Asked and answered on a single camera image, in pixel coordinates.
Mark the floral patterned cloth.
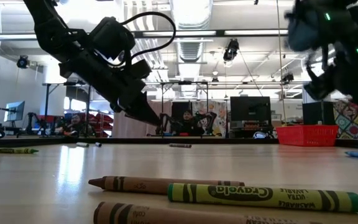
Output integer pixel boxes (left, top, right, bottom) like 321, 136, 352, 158
193, 101, 229, 137

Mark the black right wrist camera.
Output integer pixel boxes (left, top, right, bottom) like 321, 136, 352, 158
285, 7, 321, 53

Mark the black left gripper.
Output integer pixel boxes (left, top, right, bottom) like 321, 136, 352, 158
58, 46, 163, 127

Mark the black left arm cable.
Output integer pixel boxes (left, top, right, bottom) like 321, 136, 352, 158
119, 11, 177, 68

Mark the person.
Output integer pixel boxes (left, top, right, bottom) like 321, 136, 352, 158
63, 113, 88, 137
174, 109, 204, 137

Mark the large black monitor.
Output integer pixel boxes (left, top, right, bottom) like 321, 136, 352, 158
230, 96, 272, 122

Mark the dark cluttered desk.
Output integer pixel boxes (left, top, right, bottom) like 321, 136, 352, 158
228, 120, 276, 139

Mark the green crayon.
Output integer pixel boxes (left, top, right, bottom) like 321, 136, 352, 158
167, 182, 358, 213
0, 147, 39, 154

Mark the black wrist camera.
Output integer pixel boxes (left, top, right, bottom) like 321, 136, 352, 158
285, 7, 321, 53
88, 17, 136, 60

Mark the black metal frame stand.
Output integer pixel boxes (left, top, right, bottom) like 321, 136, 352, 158
42, 82, 93, 138
160, 80, 210, 138

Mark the colourful patchwork quilt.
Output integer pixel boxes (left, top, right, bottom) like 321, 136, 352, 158
333, 99, 358, 140

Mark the beige curtain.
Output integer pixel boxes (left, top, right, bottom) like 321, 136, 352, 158
112, 99, 173, 138

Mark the black panel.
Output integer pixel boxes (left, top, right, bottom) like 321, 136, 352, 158
171, 101, 194, 127

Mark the black aluminium table frame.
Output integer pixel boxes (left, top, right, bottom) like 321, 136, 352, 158
0, 136, 358, 151

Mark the purplish brown crayon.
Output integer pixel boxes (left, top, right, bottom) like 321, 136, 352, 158
168, 142, 193, 149

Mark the silver ceiling duct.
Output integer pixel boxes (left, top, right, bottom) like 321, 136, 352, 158
169, 0, 213, 99

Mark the black hanging ceiling camera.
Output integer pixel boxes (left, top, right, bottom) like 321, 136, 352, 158
223, 39, 240, 62

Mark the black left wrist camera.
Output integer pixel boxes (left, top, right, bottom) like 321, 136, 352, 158
88, 17, 136, 60

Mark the red plastic mesh basket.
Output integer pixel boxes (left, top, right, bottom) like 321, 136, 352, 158
276, 124, 340, 147

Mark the black box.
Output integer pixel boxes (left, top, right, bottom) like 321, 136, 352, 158
302, 101, 335, 126

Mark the small angled computer monitor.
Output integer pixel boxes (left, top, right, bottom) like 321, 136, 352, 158
4, 101, 25, 122

